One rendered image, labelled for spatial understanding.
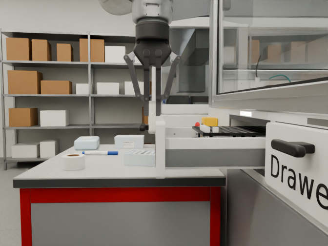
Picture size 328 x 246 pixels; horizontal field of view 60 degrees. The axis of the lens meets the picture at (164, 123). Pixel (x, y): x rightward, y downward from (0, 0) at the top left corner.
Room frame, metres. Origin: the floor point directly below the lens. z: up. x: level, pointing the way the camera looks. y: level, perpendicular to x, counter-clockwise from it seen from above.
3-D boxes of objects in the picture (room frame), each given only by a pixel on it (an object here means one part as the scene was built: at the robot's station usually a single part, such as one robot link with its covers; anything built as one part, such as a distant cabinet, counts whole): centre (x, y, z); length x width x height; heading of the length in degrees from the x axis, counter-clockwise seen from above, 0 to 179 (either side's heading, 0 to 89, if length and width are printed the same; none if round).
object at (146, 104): (0.64, 0.05, 0.96); 0.03 x 0.01 x 0.05; 92
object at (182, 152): (0.68, -0.20, 0.86); 0.40 x 0.26 x 0.06; 92
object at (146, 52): (0.64, 0.04, 1.02); 0.04 x 0.01 x 0.11; 2
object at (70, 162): (0.87, 0.28, 0.78); 0.07 x 0.07 x 0.04
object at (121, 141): (1.29, 0.16, 0.79); 0.13 x 0.09 x 0.05; 91
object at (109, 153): (1.09, 0.25, 0.77); 0.14 x 0.02 x 0.02; 92
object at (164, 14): (0.64, 0.03, 1.16); 0.09 x 0.09 x 0.06
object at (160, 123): (0.67, 0.01, 0.87); 0.29 x 0.02 x 0.11; 2
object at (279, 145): (0.36, -0.17, 0.91); 0.07 x 0.04 x 0.01; 2
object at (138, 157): (0.94, 0.06, 0.78); 0.12 x 0.08 x 0.04; 77
